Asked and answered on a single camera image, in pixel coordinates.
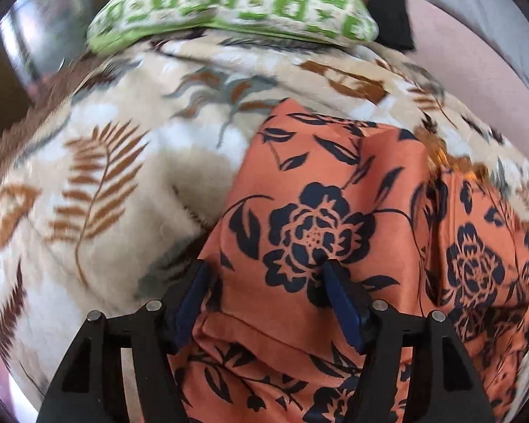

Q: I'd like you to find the black cloth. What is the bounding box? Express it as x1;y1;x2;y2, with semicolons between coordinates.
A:
362;0;415;53

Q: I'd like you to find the green white patterned pillow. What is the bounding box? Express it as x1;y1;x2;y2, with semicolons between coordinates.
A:
87;0;378;55

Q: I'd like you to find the orange black floral garment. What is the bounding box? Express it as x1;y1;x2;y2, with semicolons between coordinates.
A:
171;100;529;422

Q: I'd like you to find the pink quilted mattress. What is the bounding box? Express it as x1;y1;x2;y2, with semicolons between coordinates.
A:
407;0;529;160

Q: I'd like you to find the wooden glass cabinet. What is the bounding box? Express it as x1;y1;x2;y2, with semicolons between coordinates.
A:
0;0;93;136

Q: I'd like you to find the beige leaf print blanket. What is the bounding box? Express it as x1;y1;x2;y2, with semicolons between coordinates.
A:
0;32;529;406

